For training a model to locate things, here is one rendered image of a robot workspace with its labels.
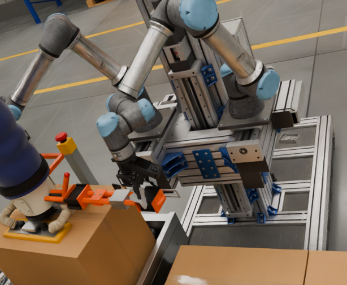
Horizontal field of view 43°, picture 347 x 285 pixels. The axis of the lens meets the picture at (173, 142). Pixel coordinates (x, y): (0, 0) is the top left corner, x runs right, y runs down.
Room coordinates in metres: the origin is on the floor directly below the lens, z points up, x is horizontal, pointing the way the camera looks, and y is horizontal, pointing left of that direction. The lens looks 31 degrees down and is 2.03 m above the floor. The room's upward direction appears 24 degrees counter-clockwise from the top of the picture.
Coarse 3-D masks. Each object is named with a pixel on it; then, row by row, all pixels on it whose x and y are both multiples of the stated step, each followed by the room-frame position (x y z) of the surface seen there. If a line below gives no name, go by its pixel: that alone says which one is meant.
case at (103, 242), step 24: (24, 216) 1.73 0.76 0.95; (72, 216) 1.57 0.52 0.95; (96, 216) 1.50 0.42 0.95; (120, 216) 1.53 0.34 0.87; (0, 240) 1.63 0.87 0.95; (24, 240) 1.56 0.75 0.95; (72, 240) 1.42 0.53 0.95; (96, 240) 1.40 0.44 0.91; (120, 240) 1.48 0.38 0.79; (144, 240) 1.57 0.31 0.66; (0, 264) 1.65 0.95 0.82; (24, 264) 1.53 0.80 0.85; (48, 264) 1.43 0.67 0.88; (72, 264) 1.34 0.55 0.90; (96, 264) 1.35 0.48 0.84; (120, 264) 1.43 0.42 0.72; (144, 264) 1.51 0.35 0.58
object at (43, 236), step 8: (16, 224) 1.66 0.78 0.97; (48, 224) 1.56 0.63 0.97; (8, 232) 1.64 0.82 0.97; (16, 232) 1.60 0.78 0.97; (24, 232) 1.58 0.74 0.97; (32, 232) 1.55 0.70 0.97; (40, 232) 1.53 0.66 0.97; (48, 232) 1.51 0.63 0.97; (56, 232) 1.48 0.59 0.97; (64, 232) 1.47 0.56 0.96; (40, 240) 1.50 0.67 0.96; (48, 240) 1.47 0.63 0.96; (56, 240) 1.44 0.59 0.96
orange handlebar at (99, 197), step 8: (56, 160) 1.85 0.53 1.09; (56, 192) 1.59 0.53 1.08; (88, 192) 1.48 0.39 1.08; (96, 192) 1.45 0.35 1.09; (104, 192) 1.43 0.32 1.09; (112, 192) 1.41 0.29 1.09; (48, 200) 1.57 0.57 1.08; (56, 200) 1.54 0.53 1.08; (88, 200) 1.43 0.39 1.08; (96, 200) 1.40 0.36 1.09; (104, 200) 1.39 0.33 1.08; (128, 200) 1.32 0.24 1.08; (160, 200) 1.24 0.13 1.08
